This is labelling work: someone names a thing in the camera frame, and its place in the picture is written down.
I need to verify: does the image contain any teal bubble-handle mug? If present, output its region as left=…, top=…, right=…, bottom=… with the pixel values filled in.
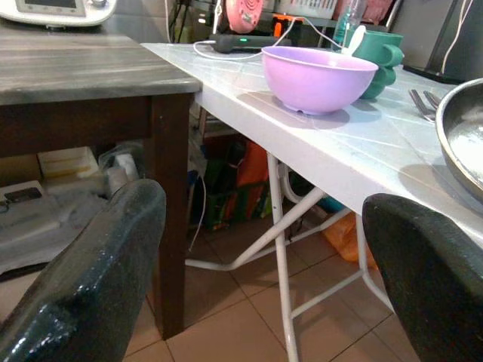
left=352, top=30, right=405, bottom=100

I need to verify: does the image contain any white plastic spoon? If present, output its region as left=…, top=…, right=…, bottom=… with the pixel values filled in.
left=340, top=24, right=368, bottom=58

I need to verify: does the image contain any white charging cable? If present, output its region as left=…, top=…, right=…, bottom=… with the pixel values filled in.
left=192, top=16, right=343, bottom=62

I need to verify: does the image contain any round steel plate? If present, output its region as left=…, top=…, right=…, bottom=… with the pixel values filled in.
left=434, top=77, right=483, bottom=205

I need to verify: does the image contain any purple plastic bowl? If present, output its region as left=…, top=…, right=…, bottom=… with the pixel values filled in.
left=260, top=45, right=380, bottom=116

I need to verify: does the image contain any pink round fan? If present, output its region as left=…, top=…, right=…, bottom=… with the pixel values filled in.
left=224, top=0, right=266, bottom=35

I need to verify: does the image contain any orange plastic bag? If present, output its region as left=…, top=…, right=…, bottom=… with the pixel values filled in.
left=321, top=213, right=379, bottom=269

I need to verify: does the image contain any white cardboard box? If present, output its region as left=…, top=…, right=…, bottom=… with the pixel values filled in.
left=36, top=146, right=100, bottom=179

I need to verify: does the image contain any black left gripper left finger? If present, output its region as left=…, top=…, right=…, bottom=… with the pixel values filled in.
left=0, top=178, right=168, bottom=362

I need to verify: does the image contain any clear plastic bottle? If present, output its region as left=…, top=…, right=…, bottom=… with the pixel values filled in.
left=331, top=0, right=368, bottom=51

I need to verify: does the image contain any white folding table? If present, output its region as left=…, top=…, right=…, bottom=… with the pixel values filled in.
left=140, top=41, right=483, bottom=362

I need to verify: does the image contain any orange green shopping bag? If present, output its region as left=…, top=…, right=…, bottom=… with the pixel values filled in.
left=203, top=140, right=273, bottom=232

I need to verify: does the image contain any dark wooden table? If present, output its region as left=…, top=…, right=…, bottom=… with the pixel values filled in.
left=0, top=25, right=203, bottom=341

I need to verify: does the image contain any white kitchen appliance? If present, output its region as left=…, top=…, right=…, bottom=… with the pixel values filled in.
left=0, top=0, right=118, bottom=29

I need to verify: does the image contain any orange black box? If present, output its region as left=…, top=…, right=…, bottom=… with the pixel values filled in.
left=272, top=12, right=305, bottom=39

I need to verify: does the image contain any white hanging cable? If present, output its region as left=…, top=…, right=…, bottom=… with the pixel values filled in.
left=441, top=0, right=475, bottom=75

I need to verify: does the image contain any black handheld device green light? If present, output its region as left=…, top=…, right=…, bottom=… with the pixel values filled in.
left=208, top=32, right=294, bottom=54

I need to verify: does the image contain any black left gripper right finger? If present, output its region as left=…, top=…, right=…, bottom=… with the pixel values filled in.
left=361, top=192, right=483, bottom=362

